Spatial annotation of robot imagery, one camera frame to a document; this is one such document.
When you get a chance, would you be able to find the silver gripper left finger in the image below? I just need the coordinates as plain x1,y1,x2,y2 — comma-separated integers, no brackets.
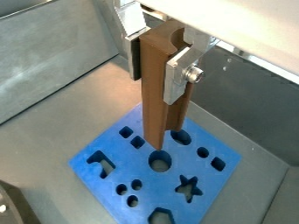
113,0,149,81

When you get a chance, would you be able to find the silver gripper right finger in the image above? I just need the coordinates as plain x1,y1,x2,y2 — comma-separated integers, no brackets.
163,26,220,105

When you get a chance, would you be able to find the brown arch-profile peg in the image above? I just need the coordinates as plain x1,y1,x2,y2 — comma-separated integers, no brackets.
139,19,192,150

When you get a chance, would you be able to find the blue shape-sorter block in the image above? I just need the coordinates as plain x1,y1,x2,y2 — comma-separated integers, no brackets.
69,106,240,224

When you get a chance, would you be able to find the black curved cradle stand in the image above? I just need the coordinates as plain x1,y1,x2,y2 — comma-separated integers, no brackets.
0,180,41,224

